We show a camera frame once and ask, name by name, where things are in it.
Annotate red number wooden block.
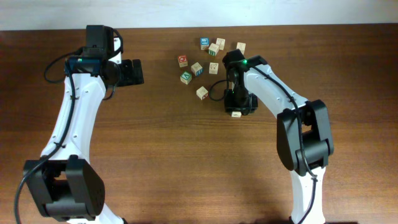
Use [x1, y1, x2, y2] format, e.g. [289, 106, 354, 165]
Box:
[231, 111, 242, 118]

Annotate red side wooden block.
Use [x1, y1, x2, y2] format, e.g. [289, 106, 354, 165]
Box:
[196, 86, 208, 100]

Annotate plain animal wooden block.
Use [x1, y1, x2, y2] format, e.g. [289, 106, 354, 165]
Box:
[209, 62, 218, 74]

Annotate blue side wooden block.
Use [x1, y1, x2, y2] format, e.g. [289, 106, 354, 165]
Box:
[191, 62, 203, 77]

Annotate red top wooden block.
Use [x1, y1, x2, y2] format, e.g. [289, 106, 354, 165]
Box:
[177, 55, 188, 68]

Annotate green top wooden block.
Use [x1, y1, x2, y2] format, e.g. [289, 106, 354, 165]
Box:
[180, 71, 192, 85]

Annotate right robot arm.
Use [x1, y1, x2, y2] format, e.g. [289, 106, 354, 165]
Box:
[222, 49, 334, 223]

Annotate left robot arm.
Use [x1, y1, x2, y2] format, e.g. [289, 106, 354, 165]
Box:
[21, 25, 144, 223]

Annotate far right wooden block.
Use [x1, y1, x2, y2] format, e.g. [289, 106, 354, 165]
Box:
[236, 42, 246, 54]

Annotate green side wooden block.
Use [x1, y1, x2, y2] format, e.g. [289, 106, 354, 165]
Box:
[208, 43, 220, 56]

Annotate plain wooden block top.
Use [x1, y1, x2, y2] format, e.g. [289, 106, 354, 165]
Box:
[216, 38, 226, 50]

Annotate blue top wooden block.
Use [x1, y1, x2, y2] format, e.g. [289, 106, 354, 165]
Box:
[200, 37, 210, 50]

